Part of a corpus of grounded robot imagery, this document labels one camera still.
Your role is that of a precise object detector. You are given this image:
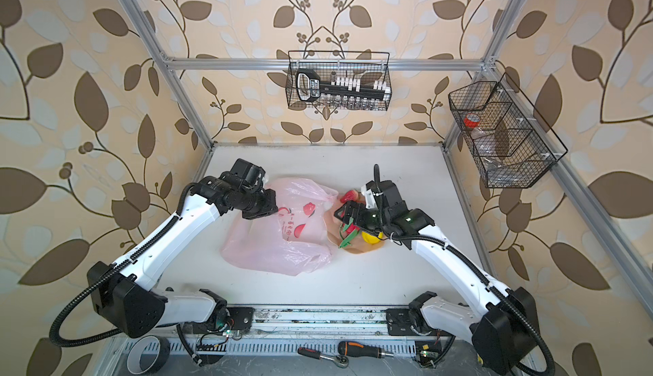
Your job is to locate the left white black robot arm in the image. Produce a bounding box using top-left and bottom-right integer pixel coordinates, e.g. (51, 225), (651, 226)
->
(49, 159), (278, 348)

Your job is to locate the red toy dragon fruit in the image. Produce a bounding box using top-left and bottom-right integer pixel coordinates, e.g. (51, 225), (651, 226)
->
(338, 223), (361, 248)

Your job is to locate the red black ratchet wrench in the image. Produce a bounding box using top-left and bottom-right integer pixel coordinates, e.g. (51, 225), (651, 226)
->
(297, 347), (350, 369)

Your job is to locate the yellow toy lemon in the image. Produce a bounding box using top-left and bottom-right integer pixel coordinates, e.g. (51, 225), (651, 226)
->
(362, 231), (384, 245)

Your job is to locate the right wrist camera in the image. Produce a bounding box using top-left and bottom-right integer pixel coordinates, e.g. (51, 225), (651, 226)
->
(361, 182), (378, 209)

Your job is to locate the clear bottle red cap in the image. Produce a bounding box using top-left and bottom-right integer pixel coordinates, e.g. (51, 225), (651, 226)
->
(464, 113), (495, 147)

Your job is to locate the black wire basket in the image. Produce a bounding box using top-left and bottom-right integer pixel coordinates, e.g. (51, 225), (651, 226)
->
(448, 73), (568, 189)
(285, 49), (393, 112)

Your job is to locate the red toy strawberry top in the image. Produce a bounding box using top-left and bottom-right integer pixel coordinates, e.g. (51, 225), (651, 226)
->
(339, 190), (365, 204)

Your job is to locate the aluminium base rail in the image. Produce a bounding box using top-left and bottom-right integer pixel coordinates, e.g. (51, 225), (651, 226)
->
(106, 303), (532, 357)

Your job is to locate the black socket holder tool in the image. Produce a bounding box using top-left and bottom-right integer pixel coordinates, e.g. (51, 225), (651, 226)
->
(294, 69), (391, 104)

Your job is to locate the black wire basket centre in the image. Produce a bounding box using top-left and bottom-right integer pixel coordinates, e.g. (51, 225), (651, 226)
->
(285, 49), (393, 112)

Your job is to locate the pink plastic bag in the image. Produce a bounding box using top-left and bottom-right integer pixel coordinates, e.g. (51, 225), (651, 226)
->
(221, 177), (338, 277)

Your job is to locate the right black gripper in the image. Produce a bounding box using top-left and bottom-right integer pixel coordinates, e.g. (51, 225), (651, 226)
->
(336, 199), (391, 235)

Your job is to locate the black wire basket right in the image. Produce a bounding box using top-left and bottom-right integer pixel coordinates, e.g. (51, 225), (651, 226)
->
(448, 73), (568, 189)

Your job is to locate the orange black screwdriver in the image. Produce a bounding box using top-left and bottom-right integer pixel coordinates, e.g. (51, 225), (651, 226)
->
(338, 340), (395, 359)

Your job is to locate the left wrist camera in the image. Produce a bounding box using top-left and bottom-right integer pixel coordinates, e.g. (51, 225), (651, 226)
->
(230, 158), (266, 186)

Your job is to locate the peach scalloped plastic plate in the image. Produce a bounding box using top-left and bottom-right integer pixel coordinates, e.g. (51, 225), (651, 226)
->
(324, 195), (384, 255)

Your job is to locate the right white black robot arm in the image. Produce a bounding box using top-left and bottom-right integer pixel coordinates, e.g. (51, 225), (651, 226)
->
(333, 180), (555, 375)

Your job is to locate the black tape roll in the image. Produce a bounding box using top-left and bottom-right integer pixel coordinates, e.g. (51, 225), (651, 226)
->
(126, 335), (171, 375)

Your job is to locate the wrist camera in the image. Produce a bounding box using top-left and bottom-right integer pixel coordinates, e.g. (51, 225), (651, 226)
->
(361, 182), (378, 209)
(230, 158), (266, 186)

